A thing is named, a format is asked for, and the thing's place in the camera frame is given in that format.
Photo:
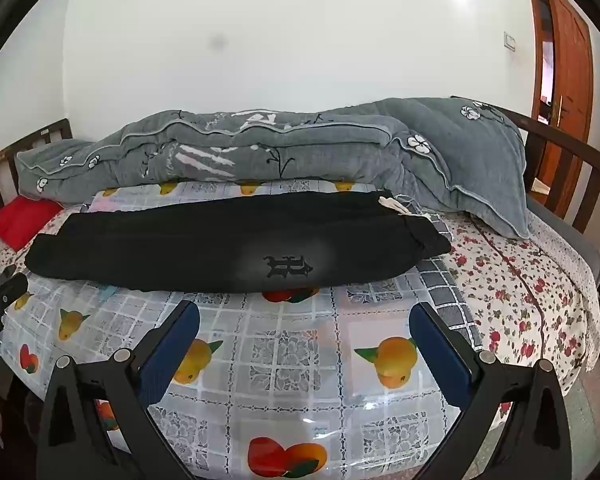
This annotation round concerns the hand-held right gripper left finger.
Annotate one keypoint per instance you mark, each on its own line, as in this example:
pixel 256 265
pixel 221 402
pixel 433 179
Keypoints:
pixel 172 355

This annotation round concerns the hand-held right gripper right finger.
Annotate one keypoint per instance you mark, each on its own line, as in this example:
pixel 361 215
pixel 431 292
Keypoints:
pixel 442 360

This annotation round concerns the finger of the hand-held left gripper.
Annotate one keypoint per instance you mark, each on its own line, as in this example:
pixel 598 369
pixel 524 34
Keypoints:
pixel 12 287

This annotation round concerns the black pants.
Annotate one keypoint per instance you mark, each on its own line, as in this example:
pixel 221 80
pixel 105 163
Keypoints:
pixel 205 250

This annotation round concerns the red pillow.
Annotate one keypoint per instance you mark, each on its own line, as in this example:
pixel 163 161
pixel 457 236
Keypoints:
pixel 22 220

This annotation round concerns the fruit print plastic sheet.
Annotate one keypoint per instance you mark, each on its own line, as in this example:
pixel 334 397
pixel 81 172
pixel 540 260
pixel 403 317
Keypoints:
pixel 280 360

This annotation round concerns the red floral bed sheet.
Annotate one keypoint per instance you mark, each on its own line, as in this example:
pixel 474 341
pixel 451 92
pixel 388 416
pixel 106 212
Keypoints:
pixel 519 285

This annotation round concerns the grey mattress pad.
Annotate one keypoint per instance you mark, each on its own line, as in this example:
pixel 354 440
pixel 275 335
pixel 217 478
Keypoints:
pixel 564 227

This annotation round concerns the grey floral pillow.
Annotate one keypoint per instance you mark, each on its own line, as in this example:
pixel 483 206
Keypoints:
pixel 479 170

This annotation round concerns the grey floral quilt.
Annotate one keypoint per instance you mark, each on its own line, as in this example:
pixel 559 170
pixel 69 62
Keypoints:
pixel 230 145

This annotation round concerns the brown wooden door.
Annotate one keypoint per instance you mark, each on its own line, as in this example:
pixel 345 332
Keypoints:
pixel 569 60

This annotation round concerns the white wall switch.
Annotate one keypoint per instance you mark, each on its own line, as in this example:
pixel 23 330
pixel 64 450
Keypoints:
pixel 509 41

